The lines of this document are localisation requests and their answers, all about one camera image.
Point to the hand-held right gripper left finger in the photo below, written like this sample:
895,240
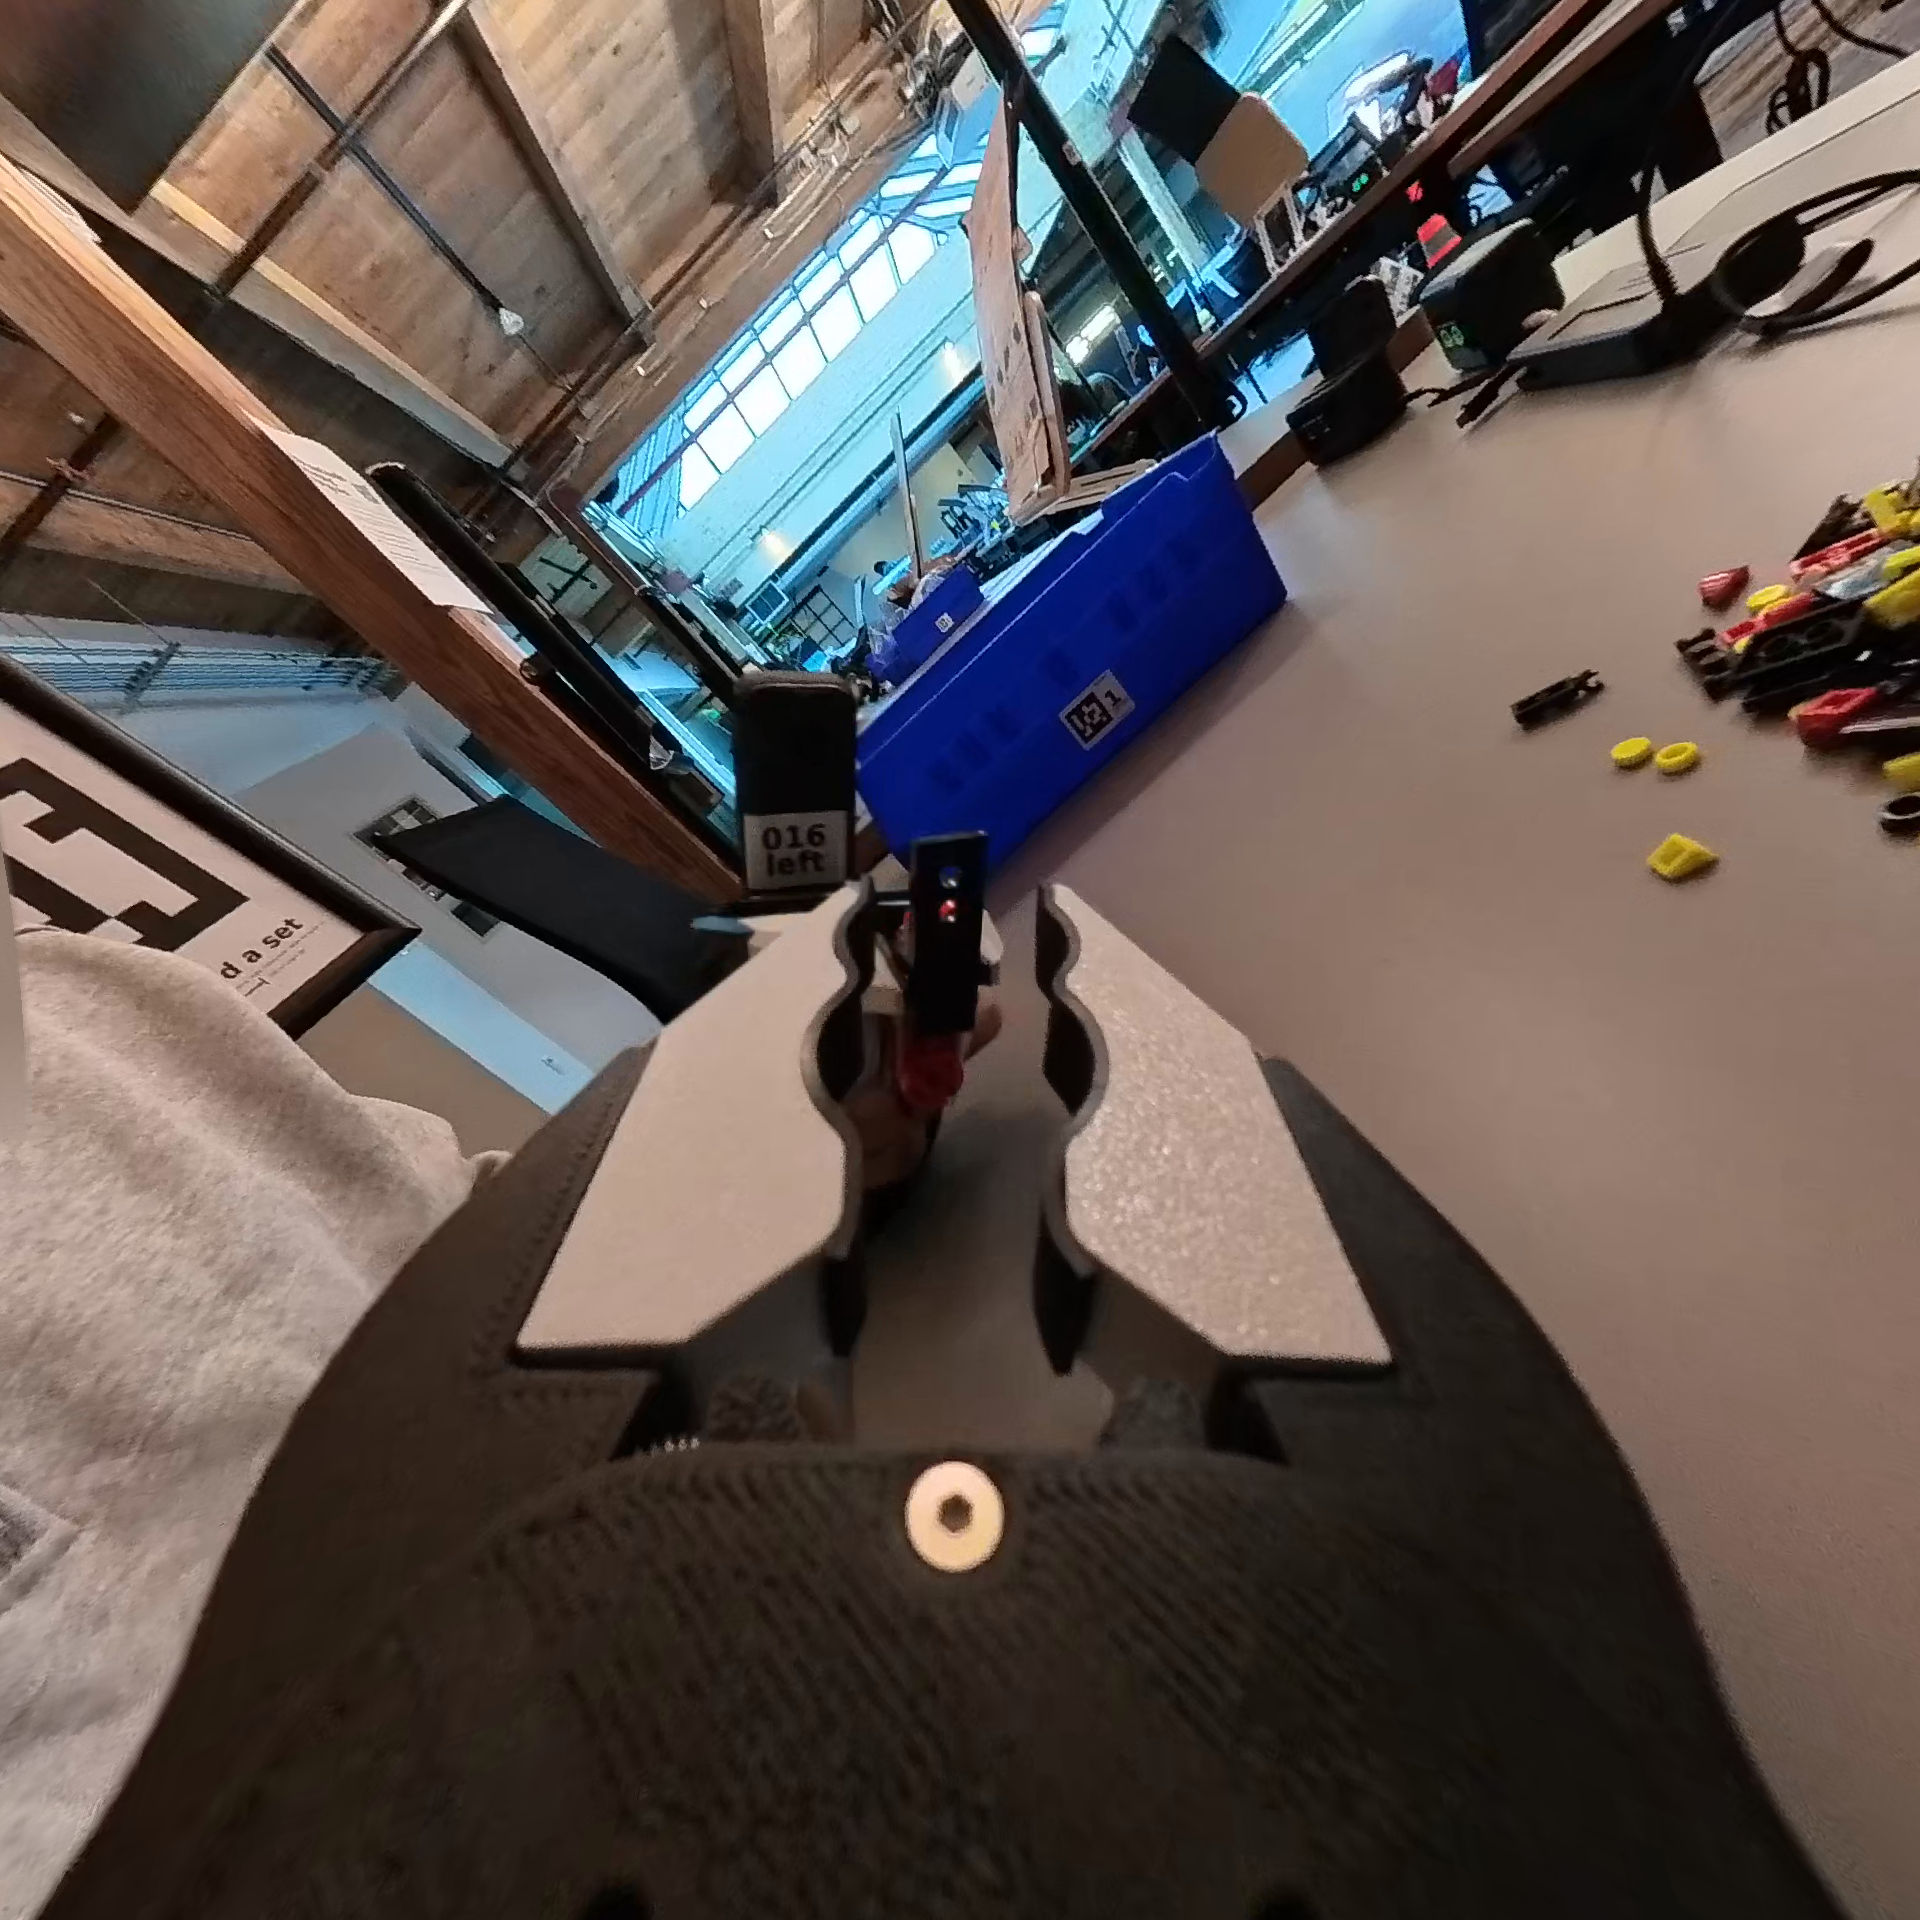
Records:
704,1184

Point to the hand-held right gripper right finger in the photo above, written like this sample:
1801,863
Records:
1201,1184

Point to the black and red lego assembly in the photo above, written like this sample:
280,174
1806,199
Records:
949,960

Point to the yellow wedge lego piece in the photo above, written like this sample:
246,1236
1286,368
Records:
1675,863

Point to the black lego connector piece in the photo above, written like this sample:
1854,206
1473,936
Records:
1553,702

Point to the red wedge lego piece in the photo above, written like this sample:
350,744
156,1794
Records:
1724,586

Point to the pile of lego pieces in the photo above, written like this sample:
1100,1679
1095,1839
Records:
1799,629

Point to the person's left hand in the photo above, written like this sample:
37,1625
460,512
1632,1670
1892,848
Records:
887,1142

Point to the small blue plastic bin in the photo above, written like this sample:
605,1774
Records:
908,629

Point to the large blue plastic bin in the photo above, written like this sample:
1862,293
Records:
1021,704

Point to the white paper sheet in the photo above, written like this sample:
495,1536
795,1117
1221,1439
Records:
376,518

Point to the white framed marker sign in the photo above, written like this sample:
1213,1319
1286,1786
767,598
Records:
277,914

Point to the black metal pole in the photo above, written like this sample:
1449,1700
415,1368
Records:
1080,210

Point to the wooden beam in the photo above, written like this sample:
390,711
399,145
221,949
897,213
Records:
224,450

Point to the black box device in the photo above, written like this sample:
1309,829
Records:
1350,412

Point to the black box with green label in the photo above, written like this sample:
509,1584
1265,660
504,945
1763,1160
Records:
1494,271

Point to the dark flat device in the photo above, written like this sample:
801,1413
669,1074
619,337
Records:
1606,341

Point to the dark flat panel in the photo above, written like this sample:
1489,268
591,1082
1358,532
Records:
107,77

